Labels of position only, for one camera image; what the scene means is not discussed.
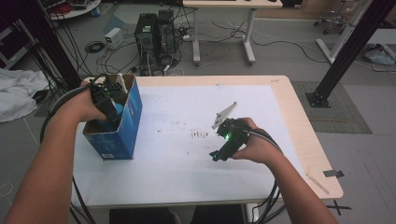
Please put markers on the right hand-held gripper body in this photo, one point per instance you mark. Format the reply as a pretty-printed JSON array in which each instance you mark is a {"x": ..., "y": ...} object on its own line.
[{"x": 235, "y": 133}]

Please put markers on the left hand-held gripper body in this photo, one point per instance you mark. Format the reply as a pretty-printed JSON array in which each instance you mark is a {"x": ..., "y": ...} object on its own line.
[{"x": 101, "y": 96}]

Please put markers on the blue cardboard box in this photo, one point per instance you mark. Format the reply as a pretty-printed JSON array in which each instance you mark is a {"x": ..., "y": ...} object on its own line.
[{"x": 124, "y": 130}]

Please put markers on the person's left hand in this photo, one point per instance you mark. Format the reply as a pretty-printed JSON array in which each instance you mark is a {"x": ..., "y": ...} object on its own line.
[{"x": 81, "y": 105}]

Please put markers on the person's right hand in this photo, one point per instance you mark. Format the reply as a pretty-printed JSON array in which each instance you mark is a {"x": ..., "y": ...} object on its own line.
[{"x": 260, "y": 147}]

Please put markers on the white table mat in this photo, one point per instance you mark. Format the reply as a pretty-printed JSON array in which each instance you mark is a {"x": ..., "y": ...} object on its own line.
[{"x": 174, "y": 180}]

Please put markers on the small white device box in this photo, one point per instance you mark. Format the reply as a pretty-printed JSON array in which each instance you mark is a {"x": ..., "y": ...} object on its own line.
[{"x": 113, "y": 38}]

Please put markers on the white table leg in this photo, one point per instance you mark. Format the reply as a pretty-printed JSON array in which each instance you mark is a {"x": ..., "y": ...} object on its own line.
[{"x": 252, "y": 213}]

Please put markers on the black computer tower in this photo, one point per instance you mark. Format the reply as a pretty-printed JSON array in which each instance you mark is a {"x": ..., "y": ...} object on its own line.
[
  {"x": 167, "y": 31},
  {"x": 145, "y": 31}
]

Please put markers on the white cloth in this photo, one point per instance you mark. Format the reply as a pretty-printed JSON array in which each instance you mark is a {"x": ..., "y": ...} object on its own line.
[{"x": 15, "y": 93}]

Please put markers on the round white table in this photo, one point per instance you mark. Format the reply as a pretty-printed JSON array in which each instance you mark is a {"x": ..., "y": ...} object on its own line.
[{"x": 77, "y": 12}]

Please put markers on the dark equipment rack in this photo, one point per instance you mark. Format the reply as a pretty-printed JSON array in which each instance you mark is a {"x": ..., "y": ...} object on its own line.
[{"x": 12, "y": 43}]

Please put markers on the black tape strip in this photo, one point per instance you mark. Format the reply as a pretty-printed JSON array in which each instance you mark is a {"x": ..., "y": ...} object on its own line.
[{"x": 333, "y": 173}]

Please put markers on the grey floor mat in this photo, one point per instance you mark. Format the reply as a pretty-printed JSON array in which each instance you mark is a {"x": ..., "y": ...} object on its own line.
[{"x": 339, "y": 115}]

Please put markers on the black tape cross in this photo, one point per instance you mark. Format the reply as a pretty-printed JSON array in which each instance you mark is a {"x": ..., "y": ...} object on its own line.
[{"x": 337, "y": 207}]

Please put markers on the white-legged background desk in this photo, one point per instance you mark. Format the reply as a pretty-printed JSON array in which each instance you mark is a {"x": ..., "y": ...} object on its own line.
[{"x": 232, "y": 3}]

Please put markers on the white metal stand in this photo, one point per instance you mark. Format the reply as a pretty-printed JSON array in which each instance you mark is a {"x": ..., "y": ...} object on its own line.
[{"x": 345, "y": 34}]

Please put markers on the office chair base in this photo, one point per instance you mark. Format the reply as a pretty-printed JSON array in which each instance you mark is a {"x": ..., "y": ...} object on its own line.
[{"x": 331, "y": 18}]

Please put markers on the blue-grey bag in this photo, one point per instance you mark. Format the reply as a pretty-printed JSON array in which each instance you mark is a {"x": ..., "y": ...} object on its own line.
[{"x": 378, "y": 56}]

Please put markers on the black metal post with base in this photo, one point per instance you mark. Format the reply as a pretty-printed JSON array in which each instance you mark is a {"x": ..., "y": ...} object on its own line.
[{"x": 355, "y": 46}]

